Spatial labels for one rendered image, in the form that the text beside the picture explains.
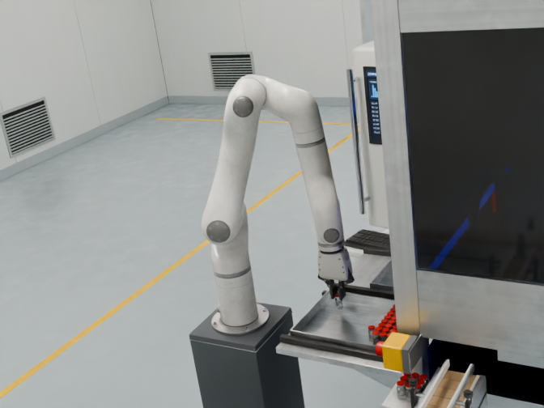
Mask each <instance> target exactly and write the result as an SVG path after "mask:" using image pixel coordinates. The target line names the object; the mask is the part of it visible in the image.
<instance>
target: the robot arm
mask: <svg viewBox="0 0 544 408"><path fill-rule="evenodd" d="M262 110H265V111H267V112H269V113H272V114H274V115H275V116H277V117H280V118H282V119H283V120H285V121H288V122H289V123H290V125H291V130H292V133H293V137H294V141H295V147H296V150H297V155H298V158H299V162H300V167H301V171H302V173H303V177H304V183H305V186H306V190H307V194H308V200H309V203H310V206H311V210H312V215H313V218H314V223H315V228H316V234H317V245H318V248H319V249H318V256H317V264H318V272H319V274H318V278H319V279H320V280H322V281H324V282H325V283H326V284H327V287H329V292H330V295H331V299H334V298H335V295H336V294H337V293H338V295H339V299H340V300H342V299H343V298H344V297H345V296H346V288H345V286H346V285H347V284H348V283H352V282H354V281H355V279H354V277H353V276H352V274H353V270H352V265H351V259H350V255H349V253H348V251H347V248H346V247H344V245H345V244H346V240H344V233H343V225H342V215H341V208H340V201H339V198H338V196H337V192H336V188H335V184H334V178H333V173H332V169H331V164H330V160H329V152H328V148H327V145H326V140H325V134H324V130H323V126H322V122H321V115H320V112H319V108H318V105H317V102H316V100H315V98H314V97H313V96H312V95H311V94H310V93H309V92H307V91H305V90H303V89H300V88H298V87H292V86H289V85H286V84H283V83H280V82H278V81H276V80H274V79H272V78H269V77H266V76H262V75H256V74H250V75H245V76H243V77H241V78H240V79H239V80H238V81H237V82H236V84H235V85H234V87H233V88H232V90H231V92H230V94H229V96H228V98H227V103H226V108H225V112H224V118H223V136H222V142H221V147H220V151H219V159H218V163H217V168H216V171H215V177H214V180H213V184H212V186H211V190H210V195H209V197H208V201H207V204H206V208H205V210H204V213H203V216H202V233H203V235H204V236H205V237H206V239H207V240H208V241H210V242H211V261H212V266H213V271H214V277H215V285H216V290H217V295H218V299H219V306H218V312H217V313H216V314H215V315H214V316H213V318H212V320H211V324H212V327H213V329H214V330H215V331H216V332H218V333H220V334H224V335H230V336H236V335H244V334H250V333H252V332H254V331H257V330H259V329H260V328H262V327H263V326H264V325H265V324H266V323H267V322H268V320H269V319H270V314H269V311H268V310H267V308H265V307H263V306H262V305H260V304H257V301H256V296H255V291H254V285H253V275H252V270H251V264H250V259H249V226H248V216H247V210H246V206H245V204H244V195H245V190H246V186H247V182H248V178H249V171H250V168H251V163H252V159H253V152H254V148H255V143H256V138H257V127H258V123H259V119H260V115H261V111H262ZM334 280H338V284H339V288H338V292H337V286H336V284H335V283H334Z"/></svg>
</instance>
